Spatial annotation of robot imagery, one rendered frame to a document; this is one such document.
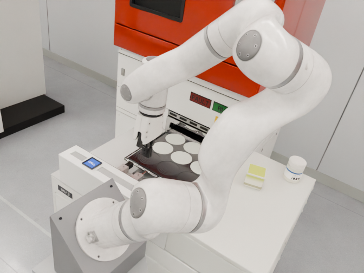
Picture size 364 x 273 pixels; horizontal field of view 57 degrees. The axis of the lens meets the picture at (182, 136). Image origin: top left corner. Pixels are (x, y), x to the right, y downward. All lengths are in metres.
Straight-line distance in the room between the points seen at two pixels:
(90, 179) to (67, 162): 0.13
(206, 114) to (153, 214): 1.02
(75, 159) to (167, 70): 0.68
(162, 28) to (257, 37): 1.07
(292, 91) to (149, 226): 0.39
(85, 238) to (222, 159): 0.54
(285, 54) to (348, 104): 2.44
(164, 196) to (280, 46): 0.37
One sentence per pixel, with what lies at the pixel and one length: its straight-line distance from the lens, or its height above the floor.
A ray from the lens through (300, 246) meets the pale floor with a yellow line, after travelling 2.67.
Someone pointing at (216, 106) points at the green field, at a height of 1.10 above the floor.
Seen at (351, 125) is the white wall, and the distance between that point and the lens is 3.07.
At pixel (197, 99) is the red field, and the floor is 1.10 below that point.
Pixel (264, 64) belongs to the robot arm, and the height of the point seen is 1.64.
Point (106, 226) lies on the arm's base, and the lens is 0.97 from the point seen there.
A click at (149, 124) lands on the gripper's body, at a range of 1.02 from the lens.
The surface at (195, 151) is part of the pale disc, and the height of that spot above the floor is 0.90.
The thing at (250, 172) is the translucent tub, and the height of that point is 1.03.
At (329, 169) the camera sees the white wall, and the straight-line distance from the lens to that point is 3.27.
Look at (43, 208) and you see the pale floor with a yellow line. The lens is 2.59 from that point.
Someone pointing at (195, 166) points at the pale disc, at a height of 0.90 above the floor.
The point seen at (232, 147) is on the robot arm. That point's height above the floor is 1.46.
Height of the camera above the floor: 1.82
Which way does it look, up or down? 33 degrees down
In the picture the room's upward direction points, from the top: 10 degrees clockwise
